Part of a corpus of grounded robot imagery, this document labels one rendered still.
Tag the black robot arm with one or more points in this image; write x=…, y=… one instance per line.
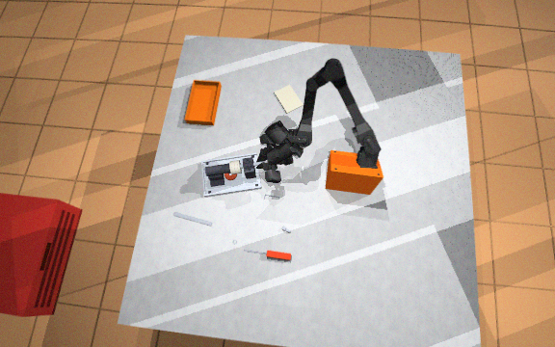
x=292, y=141

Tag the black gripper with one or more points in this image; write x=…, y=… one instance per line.
x=273, y=157

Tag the red-handled screwdriver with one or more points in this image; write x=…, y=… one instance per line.
x=274, y=254

